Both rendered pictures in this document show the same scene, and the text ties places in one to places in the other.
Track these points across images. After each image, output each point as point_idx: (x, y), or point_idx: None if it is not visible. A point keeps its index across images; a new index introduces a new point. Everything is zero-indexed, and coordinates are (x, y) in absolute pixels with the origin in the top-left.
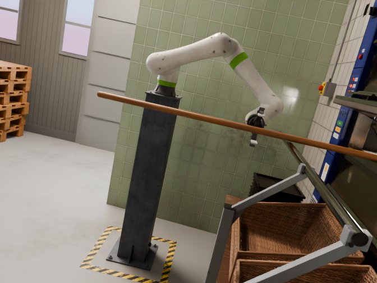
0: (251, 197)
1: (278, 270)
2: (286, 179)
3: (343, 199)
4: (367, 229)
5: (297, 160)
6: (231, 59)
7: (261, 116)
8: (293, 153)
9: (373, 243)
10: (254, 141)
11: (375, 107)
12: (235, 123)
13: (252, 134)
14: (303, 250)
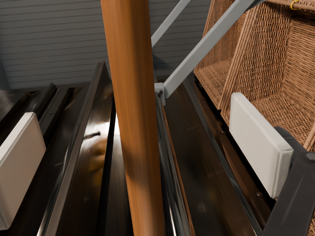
0: (221, 16)
1: (174, 8)
2: (177, 67)
3: None
4: (253, 231)
5: (158, 106)
6: None
7: (39, 129)
8: (162, 135)
9: (245, 201)
10: (244, 135)
11: (45, 235)
12: None
13: (266, 226)
14: None
